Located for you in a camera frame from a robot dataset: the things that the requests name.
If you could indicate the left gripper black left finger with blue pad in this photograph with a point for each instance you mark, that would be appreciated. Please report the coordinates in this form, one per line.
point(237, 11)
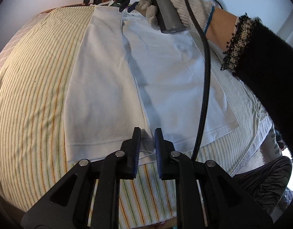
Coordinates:
point(117, 166)

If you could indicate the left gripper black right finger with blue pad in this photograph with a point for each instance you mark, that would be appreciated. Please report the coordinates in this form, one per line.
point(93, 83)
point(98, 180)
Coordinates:
point(173, 165)

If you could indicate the striped yellow green bed cover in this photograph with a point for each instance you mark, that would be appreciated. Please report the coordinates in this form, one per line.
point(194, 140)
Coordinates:
point(33, 84)

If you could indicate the right hand in grey glove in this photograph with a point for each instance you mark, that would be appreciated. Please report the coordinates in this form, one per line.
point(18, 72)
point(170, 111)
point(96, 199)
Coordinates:
point(202, 10)

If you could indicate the person's grey patterned trousers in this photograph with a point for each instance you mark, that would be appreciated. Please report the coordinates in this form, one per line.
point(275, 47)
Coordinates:
point(266, 184)

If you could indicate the checked pink bed sheet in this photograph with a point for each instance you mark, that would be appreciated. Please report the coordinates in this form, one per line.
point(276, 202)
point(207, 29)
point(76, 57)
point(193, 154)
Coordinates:
point(4, 54)

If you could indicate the white t-shirt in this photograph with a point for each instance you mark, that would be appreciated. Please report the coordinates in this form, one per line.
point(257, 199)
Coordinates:
point(129, 75)

